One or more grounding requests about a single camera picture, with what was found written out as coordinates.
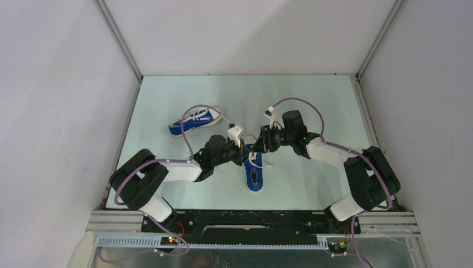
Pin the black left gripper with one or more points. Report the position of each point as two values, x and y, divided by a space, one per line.
238 160

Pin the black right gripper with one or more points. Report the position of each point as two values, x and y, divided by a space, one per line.
265 144

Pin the white shoelace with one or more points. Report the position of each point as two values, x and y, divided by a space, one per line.
255 159

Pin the blue sneaker laces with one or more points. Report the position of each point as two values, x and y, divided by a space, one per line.
254 177
203 117

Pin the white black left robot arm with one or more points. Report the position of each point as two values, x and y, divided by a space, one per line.
136 182

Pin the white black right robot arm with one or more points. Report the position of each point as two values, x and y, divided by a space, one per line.
370 178

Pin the blue sneaker tied laces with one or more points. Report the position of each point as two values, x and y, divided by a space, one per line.
203 117

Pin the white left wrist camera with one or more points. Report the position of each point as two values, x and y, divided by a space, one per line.
234 133

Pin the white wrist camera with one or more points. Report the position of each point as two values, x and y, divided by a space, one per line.
234 133
275 118

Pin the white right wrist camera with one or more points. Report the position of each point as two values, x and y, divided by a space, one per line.
275 118

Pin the aluminium frame rail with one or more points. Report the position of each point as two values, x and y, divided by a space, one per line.
113 27

